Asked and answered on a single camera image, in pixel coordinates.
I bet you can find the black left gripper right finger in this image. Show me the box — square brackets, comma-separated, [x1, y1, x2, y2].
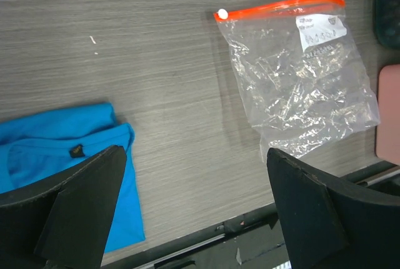
[267, 148, 399, 268]

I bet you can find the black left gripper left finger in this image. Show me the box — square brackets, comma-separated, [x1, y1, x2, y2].
[1, 146, 127, 268]

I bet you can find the clear orange zip bag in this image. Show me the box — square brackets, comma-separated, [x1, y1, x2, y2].
[214, 0, 380, 158]

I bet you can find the blue folded t-shirt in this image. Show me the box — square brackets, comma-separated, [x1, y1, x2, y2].
[1, 103, 146, 252]

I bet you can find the pink compartment tray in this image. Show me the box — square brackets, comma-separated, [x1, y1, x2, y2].
[376, 64, 399, 166]

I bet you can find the teal fruit basket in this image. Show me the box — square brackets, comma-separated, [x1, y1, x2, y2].
[374, 0, 399, 49]

